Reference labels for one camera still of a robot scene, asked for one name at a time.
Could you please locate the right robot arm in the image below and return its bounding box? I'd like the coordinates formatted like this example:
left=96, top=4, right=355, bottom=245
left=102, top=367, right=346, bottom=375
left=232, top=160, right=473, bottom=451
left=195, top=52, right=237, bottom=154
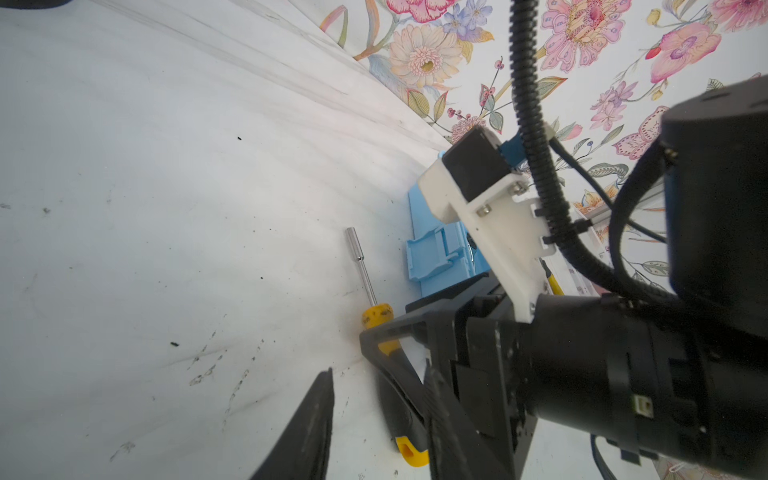
left=360, top=78, right=767, bottom=479

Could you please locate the light blue plastic toolbox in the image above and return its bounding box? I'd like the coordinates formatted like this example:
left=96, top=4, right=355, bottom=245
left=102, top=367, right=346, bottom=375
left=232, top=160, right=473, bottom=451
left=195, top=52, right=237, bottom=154
left=406, top=172, right=598, bottom=296

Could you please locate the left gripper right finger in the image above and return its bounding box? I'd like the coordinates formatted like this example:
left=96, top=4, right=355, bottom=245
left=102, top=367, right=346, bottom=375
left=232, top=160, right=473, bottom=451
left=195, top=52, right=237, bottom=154
left=424, top=365, right=513, bottom=480

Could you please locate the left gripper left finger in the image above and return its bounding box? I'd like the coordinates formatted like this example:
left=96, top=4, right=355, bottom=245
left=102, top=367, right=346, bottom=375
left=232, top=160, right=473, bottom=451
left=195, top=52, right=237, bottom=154
left=251, top=369, right=335, bottom=480

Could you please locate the right black corrugated cable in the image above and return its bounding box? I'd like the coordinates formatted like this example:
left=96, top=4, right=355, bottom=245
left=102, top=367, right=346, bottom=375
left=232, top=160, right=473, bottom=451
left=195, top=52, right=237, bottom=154
left=508, top=0, right=679, bottom=304

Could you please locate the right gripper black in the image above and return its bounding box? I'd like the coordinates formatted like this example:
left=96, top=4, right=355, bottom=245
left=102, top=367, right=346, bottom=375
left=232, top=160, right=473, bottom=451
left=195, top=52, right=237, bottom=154
left=359, top=288, right=537, bottom=479

